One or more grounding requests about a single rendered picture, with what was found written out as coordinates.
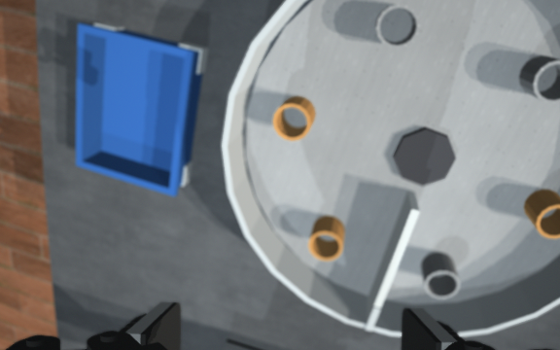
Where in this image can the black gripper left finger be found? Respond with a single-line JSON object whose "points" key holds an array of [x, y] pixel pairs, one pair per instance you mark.
{"points": [[161, 327]]}

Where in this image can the blue crate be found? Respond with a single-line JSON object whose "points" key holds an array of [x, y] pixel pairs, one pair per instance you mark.
{"points": [[132, 106]]}

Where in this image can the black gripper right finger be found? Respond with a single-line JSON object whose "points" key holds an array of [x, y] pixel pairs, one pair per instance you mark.
{"points": [[420, 331]]}

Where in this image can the bronze bushing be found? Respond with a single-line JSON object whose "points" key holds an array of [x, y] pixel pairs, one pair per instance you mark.
{"points": [[287, 131], [323, 249], [537, 204]]}

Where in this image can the grey metal bushing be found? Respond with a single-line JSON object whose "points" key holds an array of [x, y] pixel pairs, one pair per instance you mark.
{"points": [[411, 36], [529, 76], [444, 286]]}

